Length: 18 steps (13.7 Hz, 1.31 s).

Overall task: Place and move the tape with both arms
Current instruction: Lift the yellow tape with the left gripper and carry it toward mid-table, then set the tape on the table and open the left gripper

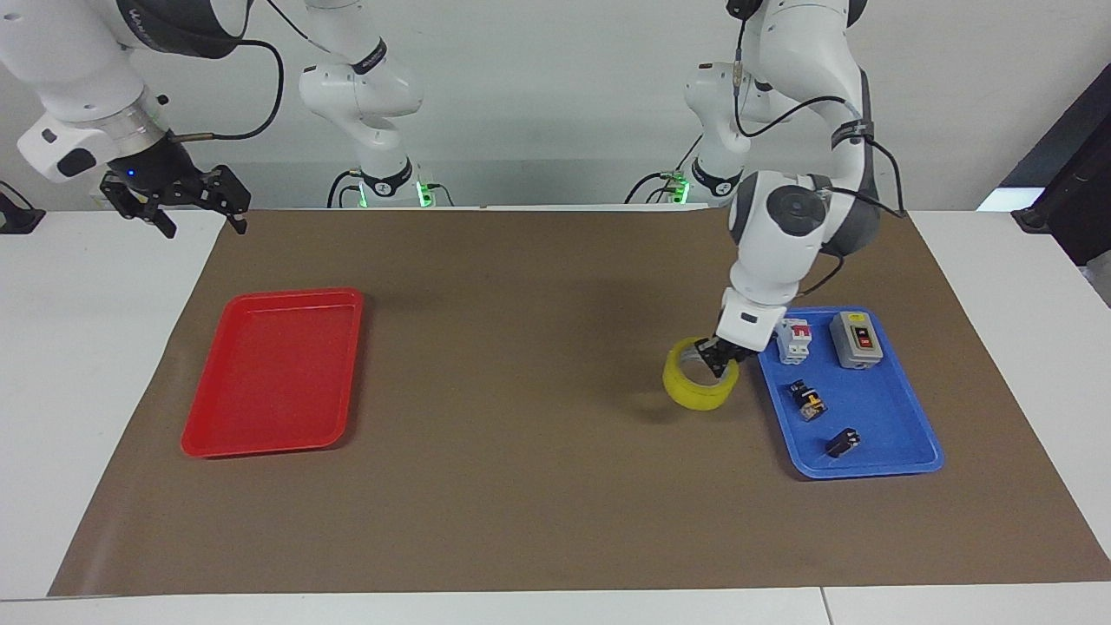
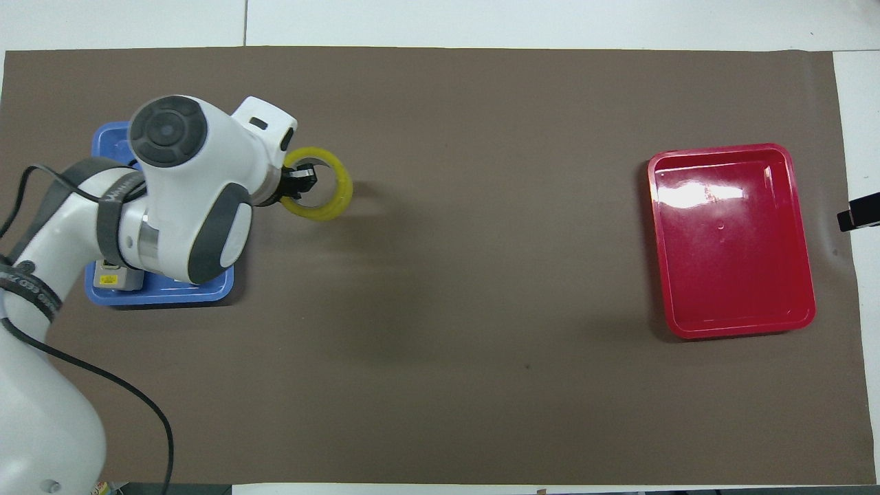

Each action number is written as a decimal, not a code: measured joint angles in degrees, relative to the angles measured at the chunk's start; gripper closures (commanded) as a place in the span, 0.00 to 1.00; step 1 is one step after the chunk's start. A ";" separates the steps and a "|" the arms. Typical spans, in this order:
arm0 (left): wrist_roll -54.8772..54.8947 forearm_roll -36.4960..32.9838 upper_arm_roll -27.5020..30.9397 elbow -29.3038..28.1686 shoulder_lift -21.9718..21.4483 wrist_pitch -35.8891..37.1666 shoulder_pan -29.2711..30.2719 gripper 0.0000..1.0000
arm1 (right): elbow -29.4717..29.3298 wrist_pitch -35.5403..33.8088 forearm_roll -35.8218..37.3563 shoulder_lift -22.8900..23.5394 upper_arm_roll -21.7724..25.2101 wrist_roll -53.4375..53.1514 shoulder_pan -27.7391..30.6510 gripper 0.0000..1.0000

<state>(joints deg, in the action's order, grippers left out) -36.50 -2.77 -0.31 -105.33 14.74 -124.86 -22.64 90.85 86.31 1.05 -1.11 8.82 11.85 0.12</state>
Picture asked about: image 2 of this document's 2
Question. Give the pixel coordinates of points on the yellow tape roll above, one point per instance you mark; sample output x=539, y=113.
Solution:
x=344, y=190

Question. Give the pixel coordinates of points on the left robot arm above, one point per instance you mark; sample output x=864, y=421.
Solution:
x=185, y=199

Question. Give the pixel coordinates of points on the blue plastic tray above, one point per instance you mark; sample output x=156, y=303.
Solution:
x=206, y=293

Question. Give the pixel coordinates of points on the grey box with yellow label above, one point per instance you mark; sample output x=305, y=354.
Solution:
x=124, y=278

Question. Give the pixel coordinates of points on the red plastic tray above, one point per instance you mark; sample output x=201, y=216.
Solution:
x=732, y=240

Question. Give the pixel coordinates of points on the black stand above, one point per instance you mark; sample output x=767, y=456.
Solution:
x=863, y=212

